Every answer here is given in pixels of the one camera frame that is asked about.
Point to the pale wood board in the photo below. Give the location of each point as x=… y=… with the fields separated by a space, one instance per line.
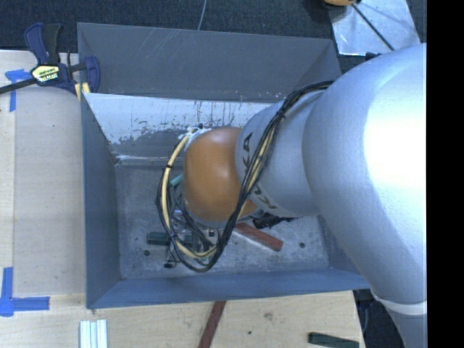
x=47 y=194

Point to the black cylinder on white bracket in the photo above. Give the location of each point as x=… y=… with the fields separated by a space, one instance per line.
x=266 y=221

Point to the grey metal bin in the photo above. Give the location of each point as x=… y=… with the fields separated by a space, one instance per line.
x=145 y=67

